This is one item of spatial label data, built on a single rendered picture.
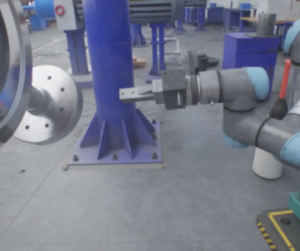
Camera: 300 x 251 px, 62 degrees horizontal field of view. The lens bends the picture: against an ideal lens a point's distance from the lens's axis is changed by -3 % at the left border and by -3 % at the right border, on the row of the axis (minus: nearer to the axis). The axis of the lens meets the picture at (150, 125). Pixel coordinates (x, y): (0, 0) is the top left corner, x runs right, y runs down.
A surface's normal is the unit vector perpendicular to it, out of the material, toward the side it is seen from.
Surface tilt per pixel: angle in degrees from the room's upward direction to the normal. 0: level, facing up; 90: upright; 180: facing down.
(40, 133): 49
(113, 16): 90
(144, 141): 90
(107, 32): 90
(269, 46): 90
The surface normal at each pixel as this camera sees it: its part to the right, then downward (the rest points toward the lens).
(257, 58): 0.00, 0.44
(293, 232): -0.04, -0.90
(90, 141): 0.38, 0.40
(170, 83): -0.12, -0.25
